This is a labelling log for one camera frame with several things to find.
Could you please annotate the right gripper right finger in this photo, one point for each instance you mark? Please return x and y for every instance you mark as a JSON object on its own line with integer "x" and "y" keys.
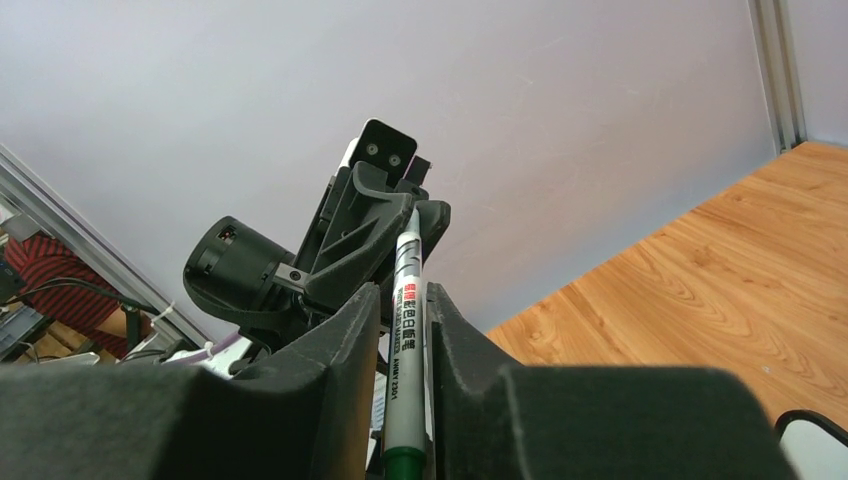
{"x": 495, "y": 418}

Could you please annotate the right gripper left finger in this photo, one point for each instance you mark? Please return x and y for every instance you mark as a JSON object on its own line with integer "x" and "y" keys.
{"x": 301, "y": 413}

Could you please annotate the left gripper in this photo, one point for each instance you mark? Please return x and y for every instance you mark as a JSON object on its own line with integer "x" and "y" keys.
{"x": 352, "y": 238}

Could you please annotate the green whiteboard marker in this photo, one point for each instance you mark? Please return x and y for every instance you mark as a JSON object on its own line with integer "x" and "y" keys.
{"x": 404, "y": 441}

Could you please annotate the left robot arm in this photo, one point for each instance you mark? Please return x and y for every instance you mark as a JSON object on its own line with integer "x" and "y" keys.
{"x": 276, "y": 296}

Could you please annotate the white whiteboard black frame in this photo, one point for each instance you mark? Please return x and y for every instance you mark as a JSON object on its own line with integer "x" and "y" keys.
{"x": 814, "y": 445}

